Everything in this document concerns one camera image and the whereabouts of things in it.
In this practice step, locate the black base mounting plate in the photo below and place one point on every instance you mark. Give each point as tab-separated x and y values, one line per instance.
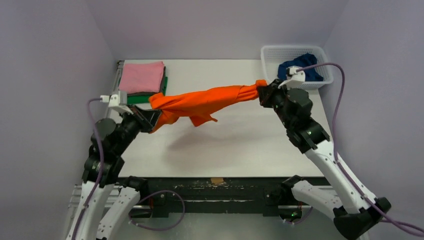
162	196

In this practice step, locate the folded green t shirt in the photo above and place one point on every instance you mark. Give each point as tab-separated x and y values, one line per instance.
144	99

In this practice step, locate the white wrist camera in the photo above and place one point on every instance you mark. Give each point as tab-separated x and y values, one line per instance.
295	77
117	101

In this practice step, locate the white plastic basket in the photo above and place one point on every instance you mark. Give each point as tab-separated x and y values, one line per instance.
273	55

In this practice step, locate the orange t shirt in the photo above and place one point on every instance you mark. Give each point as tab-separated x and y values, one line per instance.
199	106

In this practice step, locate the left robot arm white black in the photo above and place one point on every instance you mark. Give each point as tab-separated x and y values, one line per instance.
103	165

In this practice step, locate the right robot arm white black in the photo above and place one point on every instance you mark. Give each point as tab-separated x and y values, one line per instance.
354	209

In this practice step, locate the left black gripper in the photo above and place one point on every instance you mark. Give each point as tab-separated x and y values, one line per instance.
142	118

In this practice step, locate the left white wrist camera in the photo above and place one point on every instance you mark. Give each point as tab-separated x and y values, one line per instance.
117	101

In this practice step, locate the blue t shirt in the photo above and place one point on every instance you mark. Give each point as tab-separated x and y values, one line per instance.
301	61

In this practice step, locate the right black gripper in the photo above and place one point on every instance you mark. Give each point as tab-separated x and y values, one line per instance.
269	96

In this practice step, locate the folded pink t shirt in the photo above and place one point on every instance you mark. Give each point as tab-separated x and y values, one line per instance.
142	77

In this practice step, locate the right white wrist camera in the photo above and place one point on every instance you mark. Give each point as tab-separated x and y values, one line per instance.
295	77

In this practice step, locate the brown tape piece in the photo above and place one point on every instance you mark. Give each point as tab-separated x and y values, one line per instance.
217	180

